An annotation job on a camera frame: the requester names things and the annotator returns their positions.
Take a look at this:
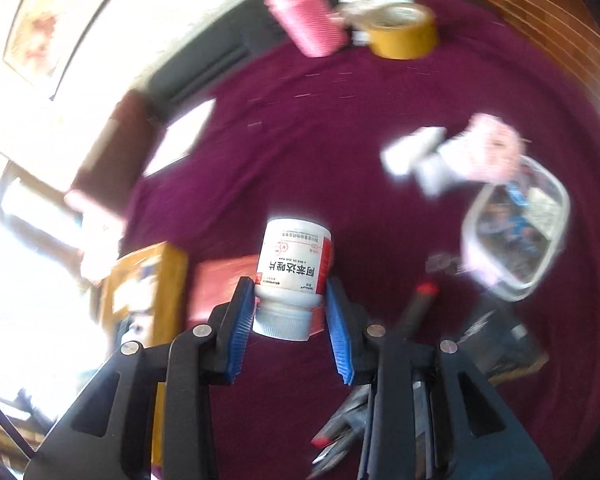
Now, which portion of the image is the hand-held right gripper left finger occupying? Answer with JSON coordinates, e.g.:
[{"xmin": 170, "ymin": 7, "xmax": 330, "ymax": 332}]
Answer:
[{"xmin": 25, "ymin": 276, "xmax": 257, "ymax": 480}]

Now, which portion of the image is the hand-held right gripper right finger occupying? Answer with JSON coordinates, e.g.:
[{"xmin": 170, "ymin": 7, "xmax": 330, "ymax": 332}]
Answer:
[{"xmin": 325, "ymin": 276, "xmax": 553, "ymax": 480}]

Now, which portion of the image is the white red label medicine bottle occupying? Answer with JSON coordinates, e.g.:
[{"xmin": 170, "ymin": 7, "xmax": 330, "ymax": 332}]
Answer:
[{"xmin": 251, "ymin": 217, "xmax": 334, "ymax": 343}]

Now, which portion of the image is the red flat box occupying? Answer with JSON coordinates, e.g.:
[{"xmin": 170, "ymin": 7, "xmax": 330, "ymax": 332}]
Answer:
[{"xmin": 187, "ymin": 254, "xmax": 261, "ymax": 331}]

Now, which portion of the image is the yellow cardboard box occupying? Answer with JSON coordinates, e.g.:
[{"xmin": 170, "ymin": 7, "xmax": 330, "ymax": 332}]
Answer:
[{"xmin": 100, "ymin": 241, "xmax": 190, "ymax": 467}]

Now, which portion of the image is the black gold printed packet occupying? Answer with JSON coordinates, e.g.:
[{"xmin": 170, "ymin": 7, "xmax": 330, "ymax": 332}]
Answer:
[{"xmin": 455, "ymin": 295, "xmax": 551, "ymax": 386}]

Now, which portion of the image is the clear plastic container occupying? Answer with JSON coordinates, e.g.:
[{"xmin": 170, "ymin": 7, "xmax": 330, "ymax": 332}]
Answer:
[{"xmin": 461, "ymin": 154, "xmax": 571, "ymax": 302}]

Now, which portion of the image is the white paper sheet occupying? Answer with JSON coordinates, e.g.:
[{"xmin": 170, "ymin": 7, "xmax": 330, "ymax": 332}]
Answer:
[{"xmin": 142, "ymin": 97, "xmax": 217, "ymax": 178}]

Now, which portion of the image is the dark red chair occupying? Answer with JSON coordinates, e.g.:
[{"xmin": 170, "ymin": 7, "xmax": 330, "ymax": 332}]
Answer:
[{"xmin": 65, "ymin": 91, "xmax": 166, "ymax": 241}]

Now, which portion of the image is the pink plush pouch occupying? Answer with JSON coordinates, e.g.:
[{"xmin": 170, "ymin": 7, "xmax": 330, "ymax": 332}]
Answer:
[{"xmin": 442, "ymin": 112, "xmax": 523, "ymax": 183}]

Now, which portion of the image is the dark grey sofa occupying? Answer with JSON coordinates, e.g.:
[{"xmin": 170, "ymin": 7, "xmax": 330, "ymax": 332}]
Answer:
[{"xmin": 145, "ymin": 0, "xmax": 446, "ymax": 111}]

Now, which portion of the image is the yellow tape roll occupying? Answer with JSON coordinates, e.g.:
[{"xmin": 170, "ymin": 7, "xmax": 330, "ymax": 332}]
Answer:
[{"xmin": 365, "ymin": 2, "xmax": 438, "ymax": 61}]

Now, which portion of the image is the pink ribbed cup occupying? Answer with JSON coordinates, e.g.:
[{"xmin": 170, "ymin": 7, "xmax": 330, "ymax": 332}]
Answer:
[{"xmin": 264, "ymin": 0, "xmax": 348, "ymax": 58}]

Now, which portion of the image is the white plastic bag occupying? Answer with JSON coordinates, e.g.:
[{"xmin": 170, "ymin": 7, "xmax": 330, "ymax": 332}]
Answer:
[{"xmin": 336, "ymin": 0, "xmax": 415, "ymax": 43}]

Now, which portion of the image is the brick pattern wooden counter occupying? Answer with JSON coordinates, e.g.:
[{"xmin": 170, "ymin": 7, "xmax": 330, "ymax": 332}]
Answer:
[{"xmin": 445, "ymin": 0, "xmax": 600, "ymax": 111}]

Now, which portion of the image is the framed floral wall painting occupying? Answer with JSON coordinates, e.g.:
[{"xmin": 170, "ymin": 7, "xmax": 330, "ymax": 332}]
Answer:
[{"xmin": 2, "ymin": 0, "xmax": 146, "ymax": 101}]

